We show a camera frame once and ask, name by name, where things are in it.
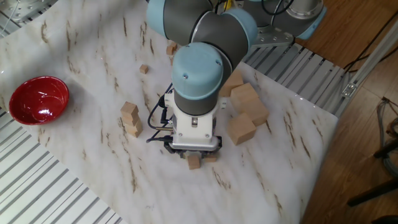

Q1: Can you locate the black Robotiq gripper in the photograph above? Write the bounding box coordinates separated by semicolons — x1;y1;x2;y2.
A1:
163;136;223;160

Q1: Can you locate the large wooden cube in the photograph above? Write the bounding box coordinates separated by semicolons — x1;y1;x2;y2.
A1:
218;70;244;98
238;98;270;127
229;82;259;110
226;112;257;146

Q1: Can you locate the red glossy bowl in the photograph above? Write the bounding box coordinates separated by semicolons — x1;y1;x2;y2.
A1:
8;75;70;126

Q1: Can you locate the black chair base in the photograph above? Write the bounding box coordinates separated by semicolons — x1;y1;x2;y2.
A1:
346;136;398;224

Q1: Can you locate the silver round mounting plate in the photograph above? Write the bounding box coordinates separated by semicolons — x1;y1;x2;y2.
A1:
0;0;60;24

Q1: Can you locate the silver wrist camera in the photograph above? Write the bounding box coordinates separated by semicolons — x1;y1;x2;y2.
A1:
169;136;220;152

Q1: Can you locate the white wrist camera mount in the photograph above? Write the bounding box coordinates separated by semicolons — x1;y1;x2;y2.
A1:
164;91;228;147

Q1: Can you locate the black cable with bulky connector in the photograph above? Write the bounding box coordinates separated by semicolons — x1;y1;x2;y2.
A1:
146;82;175;144

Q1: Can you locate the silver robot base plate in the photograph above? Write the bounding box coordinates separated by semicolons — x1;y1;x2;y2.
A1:
248;24;295;48

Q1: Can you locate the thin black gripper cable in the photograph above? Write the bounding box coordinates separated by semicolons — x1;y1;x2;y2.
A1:
260;0;295;16

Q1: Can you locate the grey hose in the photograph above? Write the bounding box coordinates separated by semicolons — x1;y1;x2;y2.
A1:
376;98;398;178

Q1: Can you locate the aluminium frame bar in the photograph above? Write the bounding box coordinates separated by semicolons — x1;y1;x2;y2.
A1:
334;18;398;118

